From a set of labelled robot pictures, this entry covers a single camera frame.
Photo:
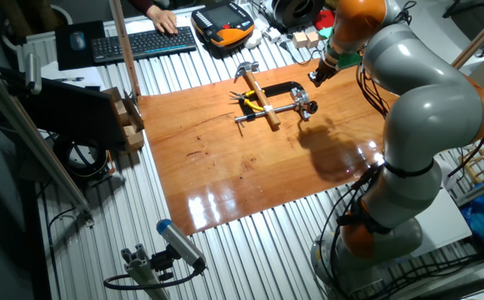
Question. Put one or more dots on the person's dark-sleeved forearm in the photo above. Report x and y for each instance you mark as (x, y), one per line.
(141, 5)

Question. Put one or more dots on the grey computer mouse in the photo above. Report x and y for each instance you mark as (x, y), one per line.
(77, 41)

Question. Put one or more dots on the black mouse pad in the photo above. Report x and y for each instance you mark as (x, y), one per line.
(64, 56)

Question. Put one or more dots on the thin wooden pole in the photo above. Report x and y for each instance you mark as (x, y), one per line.
(481, 37)
(125, 50)

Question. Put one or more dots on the wooden peg rack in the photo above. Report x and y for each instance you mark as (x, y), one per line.
(481, 162)

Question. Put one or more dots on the red round object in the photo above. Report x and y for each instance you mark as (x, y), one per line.
(324, 18)

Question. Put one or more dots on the white plug adapter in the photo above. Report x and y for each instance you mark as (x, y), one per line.
(271, 35)

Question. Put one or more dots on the black C-clamp with steel screw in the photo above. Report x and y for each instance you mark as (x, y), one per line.
(275, 86)

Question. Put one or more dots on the long aluminium frame bar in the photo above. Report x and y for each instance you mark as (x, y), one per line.
(37, 146)

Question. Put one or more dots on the white paper sheet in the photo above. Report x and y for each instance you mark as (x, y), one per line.
(71, 71)

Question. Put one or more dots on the black flat panel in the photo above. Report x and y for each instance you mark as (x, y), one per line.
(71, 112)

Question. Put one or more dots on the white round lamp base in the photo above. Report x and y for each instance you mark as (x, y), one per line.
(447, 177)

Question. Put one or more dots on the black round disc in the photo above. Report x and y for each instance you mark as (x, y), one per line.
(295, 12)

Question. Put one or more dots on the orange and black teach pendant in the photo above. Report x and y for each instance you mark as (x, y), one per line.
(223, 21)

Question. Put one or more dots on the glossy wooden board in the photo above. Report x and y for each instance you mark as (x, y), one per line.
(225, 166)

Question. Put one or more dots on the white flat board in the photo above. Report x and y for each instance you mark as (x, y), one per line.
(445, 221)

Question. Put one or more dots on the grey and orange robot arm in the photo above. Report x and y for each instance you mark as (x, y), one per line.
(425, 108)

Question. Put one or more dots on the white tape strip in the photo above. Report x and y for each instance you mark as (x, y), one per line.
(267, 108)

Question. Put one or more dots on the aluminium profile camera stand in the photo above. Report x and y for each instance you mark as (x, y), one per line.
(141, 271)

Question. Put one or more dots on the black keyboard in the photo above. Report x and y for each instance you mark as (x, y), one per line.
(143, 43)

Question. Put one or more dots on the silver camera with blue cap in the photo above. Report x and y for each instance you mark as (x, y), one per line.
(179, 241)

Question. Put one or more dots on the white rounded plastic object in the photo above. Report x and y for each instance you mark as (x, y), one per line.
(253, 39)

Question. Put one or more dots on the person's bare hand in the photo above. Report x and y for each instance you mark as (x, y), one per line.
(164, 20)

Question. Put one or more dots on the stacked wooden blocks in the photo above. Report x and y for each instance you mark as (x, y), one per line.
(133, 133)

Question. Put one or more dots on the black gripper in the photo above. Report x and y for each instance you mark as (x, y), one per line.
(327, 71)

